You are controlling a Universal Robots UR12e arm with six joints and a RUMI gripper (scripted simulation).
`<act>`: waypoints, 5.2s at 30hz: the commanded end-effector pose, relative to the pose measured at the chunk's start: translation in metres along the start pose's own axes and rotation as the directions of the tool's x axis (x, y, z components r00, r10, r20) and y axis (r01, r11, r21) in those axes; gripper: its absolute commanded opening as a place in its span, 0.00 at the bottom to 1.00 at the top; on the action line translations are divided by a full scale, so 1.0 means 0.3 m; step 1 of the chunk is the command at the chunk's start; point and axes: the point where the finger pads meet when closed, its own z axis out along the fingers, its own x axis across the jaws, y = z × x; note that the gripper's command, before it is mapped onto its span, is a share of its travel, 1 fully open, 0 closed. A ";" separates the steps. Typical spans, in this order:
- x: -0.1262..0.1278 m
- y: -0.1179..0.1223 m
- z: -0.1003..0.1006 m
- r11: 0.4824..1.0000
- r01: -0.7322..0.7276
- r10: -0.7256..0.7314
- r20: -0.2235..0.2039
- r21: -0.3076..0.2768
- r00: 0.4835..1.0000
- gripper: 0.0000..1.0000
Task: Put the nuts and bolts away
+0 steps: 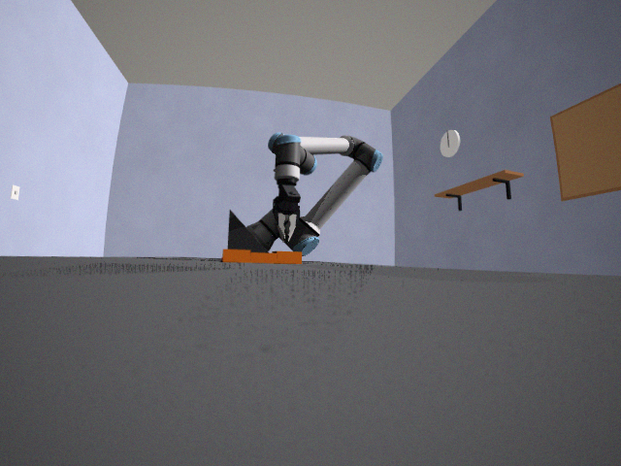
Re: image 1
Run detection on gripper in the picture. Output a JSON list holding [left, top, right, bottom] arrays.
[[273, 178, 300, 243]]

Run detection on orange bin rack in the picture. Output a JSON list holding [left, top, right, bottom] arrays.
[[223, 249, 302, 264]]

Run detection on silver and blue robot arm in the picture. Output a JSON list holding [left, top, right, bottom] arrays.
[[246, 132, 382, 256]]

